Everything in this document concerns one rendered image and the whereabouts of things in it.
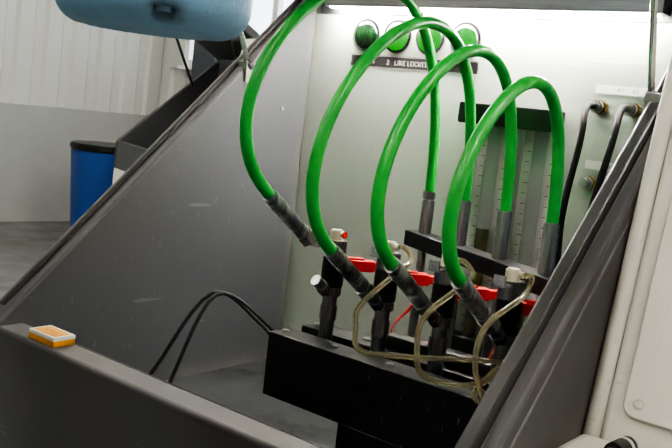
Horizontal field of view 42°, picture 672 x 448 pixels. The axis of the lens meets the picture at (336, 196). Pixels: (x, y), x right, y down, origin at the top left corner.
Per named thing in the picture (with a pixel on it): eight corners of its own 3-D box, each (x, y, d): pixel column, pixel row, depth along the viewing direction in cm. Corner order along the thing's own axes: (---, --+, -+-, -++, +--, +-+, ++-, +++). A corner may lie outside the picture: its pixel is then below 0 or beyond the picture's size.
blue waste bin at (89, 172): (48, 232, 721) (56, 138, 713) (114, 231, 762) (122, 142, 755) (84, 246, 678) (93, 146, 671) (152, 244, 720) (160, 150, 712)
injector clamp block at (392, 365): (255, 447, 110) (268, 328, 109) (307, 430, 118) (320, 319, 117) (498, 556, 89) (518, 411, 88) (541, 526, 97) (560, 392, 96)
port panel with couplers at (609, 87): (549, 292, 117) (582, 58, 114) (560, 289, 120) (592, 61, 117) (646, 314, 109) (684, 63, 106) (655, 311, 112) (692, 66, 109)
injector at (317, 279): (290, 407, 108) (309, 238, 106) (316, 399, 112) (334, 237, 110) (307, 413, 107) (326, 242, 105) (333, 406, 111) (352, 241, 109)
